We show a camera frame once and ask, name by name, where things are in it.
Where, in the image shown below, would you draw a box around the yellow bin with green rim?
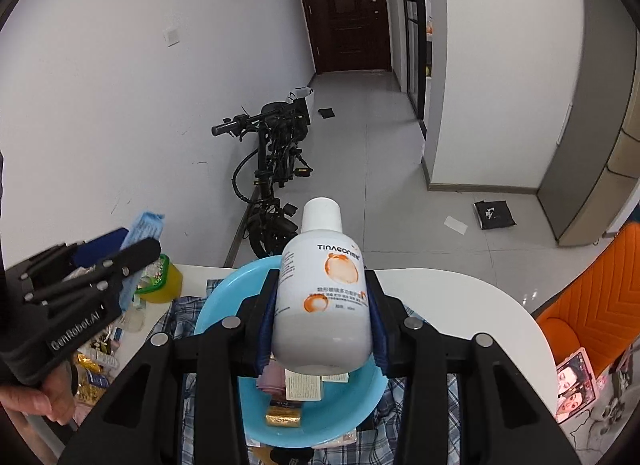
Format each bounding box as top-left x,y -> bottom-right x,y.
135,254 -> 183,305

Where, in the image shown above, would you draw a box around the orange chair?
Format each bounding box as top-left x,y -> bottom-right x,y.
535,222 -> 640,381

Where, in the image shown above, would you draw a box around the pink packet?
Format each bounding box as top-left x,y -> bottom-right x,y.
256,357 -> 288,396

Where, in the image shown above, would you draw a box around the person's left hand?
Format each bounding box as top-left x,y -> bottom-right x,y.
0,362 -> 78,423

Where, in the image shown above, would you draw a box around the black-framed glass door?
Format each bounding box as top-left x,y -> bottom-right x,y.
395,0 -> 431,123

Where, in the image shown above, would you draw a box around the gold foil snack packets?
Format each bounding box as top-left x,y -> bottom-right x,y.
75,352 -> 112,406

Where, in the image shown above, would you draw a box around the light blue plastic basin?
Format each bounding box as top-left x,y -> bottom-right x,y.
193,255 -> 388,448

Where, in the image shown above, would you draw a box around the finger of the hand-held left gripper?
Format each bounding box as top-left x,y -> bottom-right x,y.
10,228 -> 131,291
22,238 -> 162,316

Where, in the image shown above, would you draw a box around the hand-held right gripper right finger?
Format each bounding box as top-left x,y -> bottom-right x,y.
364,269 -> 581,465

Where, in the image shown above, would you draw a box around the blue plaid shirt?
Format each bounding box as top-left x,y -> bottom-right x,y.
162,279 -> 461,465

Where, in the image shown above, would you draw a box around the black bag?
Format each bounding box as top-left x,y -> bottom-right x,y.
473,200 -> 517,231

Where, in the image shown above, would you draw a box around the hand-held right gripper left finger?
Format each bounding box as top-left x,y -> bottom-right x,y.
57,267 -> 281,465

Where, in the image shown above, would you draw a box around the pink photo frame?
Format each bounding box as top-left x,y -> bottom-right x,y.
555,347 -> 598,423

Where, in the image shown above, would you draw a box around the dark brown entrance door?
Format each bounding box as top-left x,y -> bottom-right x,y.
292,0 -> 393,73

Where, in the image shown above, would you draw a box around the gold cigarette box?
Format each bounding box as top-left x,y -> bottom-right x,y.
264,406 -> 303,430

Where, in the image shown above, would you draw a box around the white bottle with orange print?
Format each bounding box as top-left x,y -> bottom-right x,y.
271,198 -> 375,376

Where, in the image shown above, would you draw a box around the white printed box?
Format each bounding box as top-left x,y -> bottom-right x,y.
285,370 -> 351,402

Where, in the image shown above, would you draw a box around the light blue wipes packet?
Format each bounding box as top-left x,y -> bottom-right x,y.
119,212 -> 166,298

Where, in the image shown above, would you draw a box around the black bicycle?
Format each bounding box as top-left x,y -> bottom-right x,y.
211,88 -> 315,268

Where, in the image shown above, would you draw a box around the clear glass cup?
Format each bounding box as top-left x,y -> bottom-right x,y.
117,305 -> 146,333

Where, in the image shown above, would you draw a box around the grey-gold refrigerator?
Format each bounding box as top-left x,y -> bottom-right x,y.
536,0 -> 640,246

